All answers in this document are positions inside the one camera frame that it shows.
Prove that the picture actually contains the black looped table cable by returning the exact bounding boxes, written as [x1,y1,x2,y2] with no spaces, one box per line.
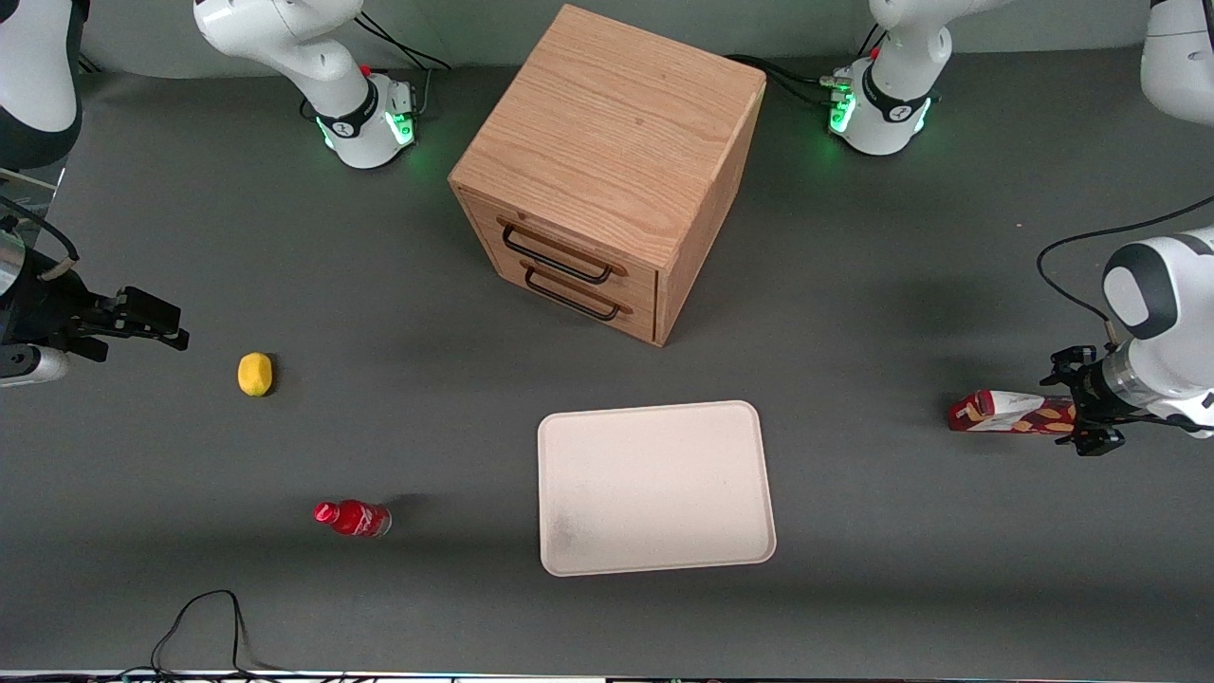
[150,589,285,676]

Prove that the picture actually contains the red soda bottle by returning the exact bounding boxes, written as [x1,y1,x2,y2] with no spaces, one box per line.
[313,499,393,539]

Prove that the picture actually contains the black wire drawer handle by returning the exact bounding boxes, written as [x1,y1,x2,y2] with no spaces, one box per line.
[520,258,634,322]
[497,216,629,286]

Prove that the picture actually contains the yellow lemon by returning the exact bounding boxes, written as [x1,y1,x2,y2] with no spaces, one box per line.
[237,352,274,397]

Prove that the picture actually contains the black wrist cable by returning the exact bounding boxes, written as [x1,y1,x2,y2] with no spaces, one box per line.
[1037,194,1214,348]
[0,194,80,283]

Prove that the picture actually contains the black right arm base cables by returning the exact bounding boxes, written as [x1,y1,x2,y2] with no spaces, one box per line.
[302,11,454,122]

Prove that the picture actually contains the wooden two-drawer cabinet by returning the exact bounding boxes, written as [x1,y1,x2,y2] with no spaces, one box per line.
[448,4,767,348]

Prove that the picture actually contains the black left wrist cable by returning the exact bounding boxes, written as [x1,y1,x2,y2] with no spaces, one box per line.
[1037,194,1214,348]

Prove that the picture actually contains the beige plastic tray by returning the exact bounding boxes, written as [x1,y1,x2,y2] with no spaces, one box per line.
[537,400,778,578]

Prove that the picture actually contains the black arm base cables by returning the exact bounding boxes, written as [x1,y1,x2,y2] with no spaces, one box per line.
[302,11,454,122]
[726,55,850,107]

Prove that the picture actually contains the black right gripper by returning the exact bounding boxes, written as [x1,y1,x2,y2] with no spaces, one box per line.
[0,273,191,363]

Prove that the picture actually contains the wooden drawer front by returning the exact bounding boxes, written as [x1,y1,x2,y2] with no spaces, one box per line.
[462,193,659,309]
[477,237,658,344]

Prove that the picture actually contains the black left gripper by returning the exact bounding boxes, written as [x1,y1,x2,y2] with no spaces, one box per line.
[1040,346,1127,458]

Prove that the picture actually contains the red tartan shortbread cookie box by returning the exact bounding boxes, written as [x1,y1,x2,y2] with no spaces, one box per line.
[947,390,1078,434]

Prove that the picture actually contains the black left arm base cables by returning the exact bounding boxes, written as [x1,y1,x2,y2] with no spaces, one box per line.
[726,55,850,107]

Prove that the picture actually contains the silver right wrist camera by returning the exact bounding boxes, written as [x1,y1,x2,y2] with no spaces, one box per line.
[0,344,70,387]

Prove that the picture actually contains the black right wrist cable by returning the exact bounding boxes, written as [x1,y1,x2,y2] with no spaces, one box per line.
[0,194,80,283]

